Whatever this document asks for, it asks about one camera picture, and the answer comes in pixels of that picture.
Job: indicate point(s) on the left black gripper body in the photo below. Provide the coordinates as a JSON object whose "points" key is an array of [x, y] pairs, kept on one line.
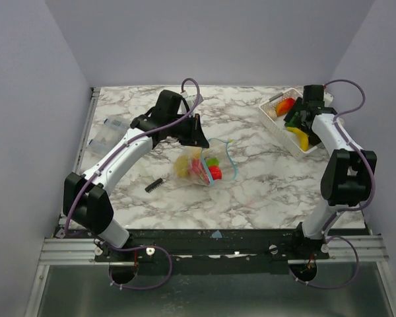
{"points": [[183, 131]]}

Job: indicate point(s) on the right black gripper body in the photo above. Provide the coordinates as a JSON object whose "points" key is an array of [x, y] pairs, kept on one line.
{"points": [[297, 114]]}

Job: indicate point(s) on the yellow banana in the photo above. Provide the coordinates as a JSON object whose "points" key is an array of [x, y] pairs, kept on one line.
{"points": [[302, 137]]}

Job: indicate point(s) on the clear zip top bag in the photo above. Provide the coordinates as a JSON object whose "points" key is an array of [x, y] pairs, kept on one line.
{"points": [[218, 148]]}

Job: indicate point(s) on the green lime fruit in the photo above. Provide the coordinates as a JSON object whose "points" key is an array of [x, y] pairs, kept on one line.
{"points": [[212, 162]]}

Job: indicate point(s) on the yellow pear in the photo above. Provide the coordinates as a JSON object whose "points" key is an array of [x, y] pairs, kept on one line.
{"points": [[181, 166]]}

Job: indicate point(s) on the red strawberry toy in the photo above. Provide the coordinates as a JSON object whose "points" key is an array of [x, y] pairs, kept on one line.
{"points": [[215, 172]]}

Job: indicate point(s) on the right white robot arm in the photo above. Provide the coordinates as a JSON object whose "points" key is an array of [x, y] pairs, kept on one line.
{"points": [[348, 182]]}

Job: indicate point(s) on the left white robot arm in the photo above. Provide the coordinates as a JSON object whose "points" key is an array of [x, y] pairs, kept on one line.
{"points": [[86, 196]]}

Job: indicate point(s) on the white plastic basket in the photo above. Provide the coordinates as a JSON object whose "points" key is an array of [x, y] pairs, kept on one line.
{"points": [[276, 127]]}

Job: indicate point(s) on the small garlic bulb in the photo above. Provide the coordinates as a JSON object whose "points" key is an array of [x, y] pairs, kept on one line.
{"points": [[272, 113]]}

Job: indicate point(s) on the black comb strip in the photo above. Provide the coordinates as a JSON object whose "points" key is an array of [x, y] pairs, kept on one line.
{"points": [[154, 185]]}

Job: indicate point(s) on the clear plastic screw box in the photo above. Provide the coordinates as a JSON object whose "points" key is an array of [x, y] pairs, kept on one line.
{"points": [[108, 136]]}

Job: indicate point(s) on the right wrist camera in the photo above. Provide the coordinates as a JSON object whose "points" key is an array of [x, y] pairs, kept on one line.
{"points": [[328, 98]]}

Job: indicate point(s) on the aluminium frame rail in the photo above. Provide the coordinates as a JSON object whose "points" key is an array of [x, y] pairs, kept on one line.
{"points": [[79, 155]]}

